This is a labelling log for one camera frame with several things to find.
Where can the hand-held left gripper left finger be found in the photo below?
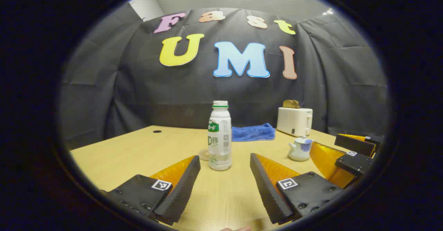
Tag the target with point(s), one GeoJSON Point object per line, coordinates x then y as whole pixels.
{"type": "Point", "coordinates": [180, 193]}

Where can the white plastic water bottle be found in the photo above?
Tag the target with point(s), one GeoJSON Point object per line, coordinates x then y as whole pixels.
{"type": "Point", "coordinates": [219, 137]}

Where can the white blue-patterned teacup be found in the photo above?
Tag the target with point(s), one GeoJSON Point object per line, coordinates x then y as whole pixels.
{"type": "Point", "coordinates": [298, 153]}

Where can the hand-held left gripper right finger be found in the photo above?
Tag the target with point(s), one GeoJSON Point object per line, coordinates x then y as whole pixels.
{"type": "Point", "coordinates": [268, 193]}

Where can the blue towel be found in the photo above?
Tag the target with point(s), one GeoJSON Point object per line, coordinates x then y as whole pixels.
{"type": "Point", "coordinates": [252, 133]}

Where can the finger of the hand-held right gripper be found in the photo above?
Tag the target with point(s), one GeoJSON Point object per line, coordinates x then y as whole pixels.
{"type": "Point", "coordinates": [353, 144]}
{"type": "Point", "coordinates": [356, 163]}

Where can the brown toast slice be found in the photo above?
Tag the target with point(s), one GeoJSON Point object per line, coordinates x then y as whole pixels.
{"type": "Point", "coordinates": [287, 104]}
{"type": "Point", "coordinates": [296, 104]}

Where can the white toaster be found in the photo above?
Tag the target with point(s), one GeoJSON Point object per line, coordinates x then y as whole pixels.
{"type": "Point", "coordinates": [294, 122]}

